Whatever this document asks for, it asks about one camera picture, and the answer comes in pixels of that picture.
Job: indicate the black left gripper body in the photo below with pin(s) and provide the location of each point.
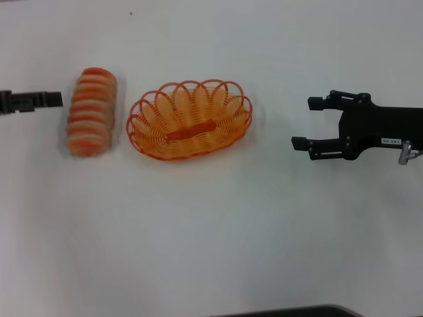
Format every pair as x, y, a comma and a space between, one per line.
5, 102

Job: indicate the orange woven plastic basket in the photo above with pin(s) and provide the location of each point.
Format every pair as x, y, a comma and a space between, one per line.
188, 128

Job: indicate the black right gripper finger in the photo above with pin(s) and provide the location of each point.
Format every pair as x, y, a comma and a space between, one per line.
317, 103
325, 148

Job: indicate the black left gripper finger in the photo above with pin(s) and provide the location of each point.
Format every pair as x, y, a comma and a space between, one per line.
39, 100

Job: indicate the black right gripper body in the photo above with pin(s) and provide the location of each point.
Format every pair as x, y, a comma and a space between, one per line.
373, 127

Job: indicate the orange striped bread loaf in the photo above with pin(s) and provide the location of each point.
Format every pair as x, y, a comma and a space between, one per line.
91, 112

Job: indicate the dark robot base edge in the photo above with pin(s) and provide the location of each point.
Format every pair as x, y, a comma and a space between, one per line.
291, 312

